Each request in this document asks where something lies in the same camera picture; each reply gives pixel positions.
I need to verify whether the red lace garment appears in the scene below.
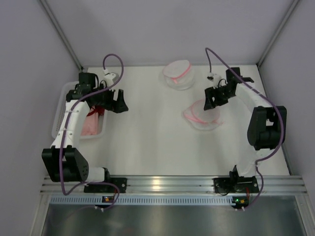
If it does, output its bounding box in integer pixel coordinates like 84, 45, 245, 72
87, 106, 105, 117

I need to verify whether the pink garment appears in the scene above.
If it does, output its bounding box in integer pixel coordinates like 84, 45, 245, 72
81, 113, 99, 136

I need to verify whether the white plastic basket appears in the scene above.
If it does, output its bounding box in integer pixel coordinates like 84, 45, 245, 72
52, 82, 107, 142

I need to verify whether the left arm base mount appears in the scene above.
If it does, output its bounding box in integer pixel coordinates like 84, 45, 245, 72
84, 177, 127, 193

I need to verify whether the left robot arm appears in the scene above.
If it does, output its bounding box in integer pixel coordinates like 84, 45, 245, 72
41, 72, 128, 182

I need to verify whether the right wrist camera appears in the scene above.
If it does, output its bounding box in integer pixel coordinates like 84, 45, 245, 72
207, 72, 222, 88

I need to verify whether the pink-trimmed mesh laundry bag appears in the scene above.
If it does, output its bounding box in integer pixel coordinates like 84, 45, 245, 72
162, 59, 195, 90

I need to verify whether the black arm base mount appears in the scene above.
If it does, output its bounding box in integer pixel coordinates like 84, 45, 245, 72
213, 177, 259, 196

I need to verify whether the perforated cable tray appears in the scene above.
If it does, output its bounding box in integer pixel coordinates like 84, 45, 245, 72
50, 195, 247, 206

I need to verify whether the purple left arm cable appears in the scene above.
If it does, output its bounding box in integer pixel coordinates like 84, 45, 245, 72
59, 53, 125, 209

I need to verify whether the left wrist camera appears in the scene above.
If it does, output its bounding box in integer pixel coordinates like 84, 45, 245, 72
103, 69, 119, 87

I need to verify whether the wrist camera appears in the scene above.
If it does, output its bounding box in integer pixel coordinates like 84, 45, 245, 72
207, 72, 222, 88
103, 69, 119, 87

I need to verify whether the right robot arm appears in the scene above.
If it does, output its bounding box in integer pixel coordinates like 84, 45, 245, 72
203, 67, 287, 177

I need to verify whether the aluminium rail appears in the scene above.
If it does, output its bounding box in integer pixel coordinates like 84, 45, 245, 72
40, 175, 308, 195

